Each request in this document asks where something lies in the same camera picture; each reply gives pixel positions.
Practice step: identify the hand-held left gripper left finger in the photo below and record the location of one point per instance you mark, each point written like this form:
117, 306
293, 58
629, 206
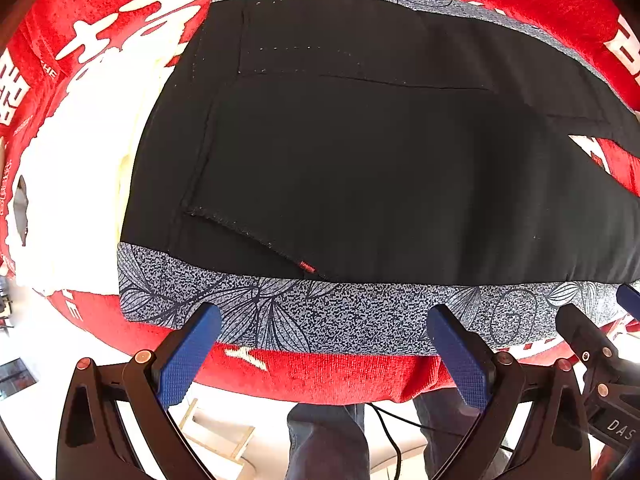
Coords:
192, 350

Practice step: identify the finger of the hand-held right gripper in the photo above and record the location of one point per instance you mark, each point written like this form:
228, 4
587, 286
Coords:
580, 332
631, 301

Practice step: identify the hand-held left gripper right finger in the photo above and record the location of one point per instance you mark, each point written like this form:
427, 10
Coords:
462, 355

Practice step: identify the black pants with patterned trim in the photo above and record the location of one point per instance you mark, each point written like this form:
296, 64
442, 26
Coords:
350, 160

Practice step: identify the person's right leg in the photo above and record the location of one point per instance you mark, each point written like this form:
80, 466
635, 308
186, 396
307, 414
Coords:
440, 420

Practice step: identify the person's leg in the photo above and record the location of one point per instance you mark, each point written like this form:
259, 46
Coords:
325, 442
440, 420

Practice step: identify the person's left leg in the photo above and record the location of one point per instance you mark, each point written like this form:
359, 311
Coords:
325, 442

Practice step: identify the light wooden frame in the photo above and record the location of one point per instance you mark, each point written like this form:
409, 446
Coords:
240, 441

